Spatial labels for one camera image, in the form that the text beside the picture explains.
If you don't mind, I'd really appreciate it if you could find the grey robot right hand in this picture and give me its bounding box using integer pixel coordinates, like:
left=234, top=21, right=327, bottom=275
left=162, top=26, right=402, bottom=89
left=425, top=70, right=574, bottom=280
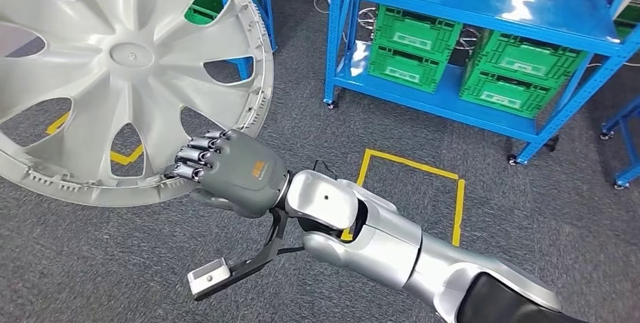
left=164, top=129, right=292, bottom=219

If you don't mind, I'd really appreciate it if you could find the silver plastic wheel hubcap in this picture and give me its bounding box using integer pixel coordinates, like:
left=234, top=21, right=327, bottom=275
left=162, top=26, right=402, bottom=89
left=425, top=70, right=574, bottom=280
left=0, top=0, right=275, bottom=208

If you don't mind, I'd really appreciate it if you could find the green plastic crate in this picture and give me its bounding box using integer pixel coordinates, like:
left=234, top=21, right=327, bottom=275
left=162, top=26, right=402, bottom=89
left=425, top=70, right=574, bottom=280
left=469, top=30, right=589, bottom=89
left=183, top=0, right=229, bottom=26
left=614, top=5, right=640, bottom=41
left=459, top=68, right=561, bottom=119
left=372, top=5, right=463, bottom=62
left=367, top=43, right=448, bottom=94

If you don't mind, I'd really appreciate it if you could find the black camera cable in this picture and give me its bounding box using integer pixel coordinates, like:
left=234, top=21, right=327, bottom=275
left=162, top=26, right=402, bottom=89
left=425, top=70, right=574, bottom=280
left=272, top=158, right=341, bottom=257

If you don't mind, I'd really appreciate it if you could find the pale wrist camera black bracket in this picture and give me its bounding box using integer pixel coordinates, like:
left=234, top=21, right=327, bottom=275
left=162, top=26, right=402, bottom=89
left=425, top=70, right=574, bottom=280
left=187, top=208, right=291, bottom=303

